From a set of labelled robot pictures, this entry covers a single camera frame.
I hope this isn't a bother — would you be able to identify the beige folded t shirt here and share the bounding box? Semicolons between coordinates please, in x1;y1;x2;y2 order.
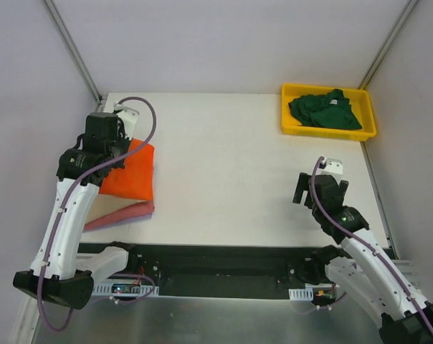
86;194;139;224

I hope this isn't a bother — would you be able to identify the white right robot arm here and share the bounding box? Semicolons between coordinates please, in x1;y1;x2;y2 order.
292;157;433;343

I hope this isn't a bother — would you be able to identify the pink folded t shirt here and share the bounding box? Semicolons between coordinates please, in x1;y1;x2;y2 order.
84;201;155;228

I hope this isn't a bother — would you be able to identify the green t shirt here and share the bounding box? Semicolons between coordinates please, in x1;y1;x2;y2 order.
288;89;363;130

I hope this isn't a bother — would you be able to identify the right aluminium frame post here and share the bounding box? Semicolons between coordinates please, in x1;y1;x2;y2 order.
358;0;422;90

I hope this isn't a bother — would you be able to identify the white slotted cable duct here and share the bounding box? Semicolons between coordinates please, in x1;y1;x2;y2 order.
92;282;159;297

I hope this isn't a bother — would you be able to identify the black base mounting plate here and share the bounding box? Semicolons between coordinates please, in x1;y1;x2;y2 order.
76;243;350;298

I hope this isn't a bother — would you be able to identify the aluminium frame post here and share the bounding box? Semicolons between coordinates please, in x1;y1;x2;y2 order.
358;0;422;90
42;0;103;106

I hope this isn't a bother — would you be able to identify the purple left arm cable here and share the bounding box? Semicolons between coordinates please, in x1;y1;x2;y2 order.
35;97;157;333

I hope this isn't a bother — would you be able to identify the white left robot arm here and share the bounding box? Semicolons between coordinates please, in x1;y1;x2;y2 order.
13;105;140;310

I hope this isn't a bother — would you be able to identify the orange t shirt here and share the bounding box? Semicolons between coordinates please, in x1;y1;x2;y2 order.
99;143;155;201

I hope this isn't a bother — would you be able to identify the yellow plastic bin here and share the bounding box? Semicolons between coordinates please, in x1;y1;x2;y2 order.
280;83;377;142

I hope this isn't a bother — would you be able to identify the left aluminium frame post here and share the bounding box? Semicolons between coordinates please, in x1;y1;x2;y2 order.
42;0;103;106

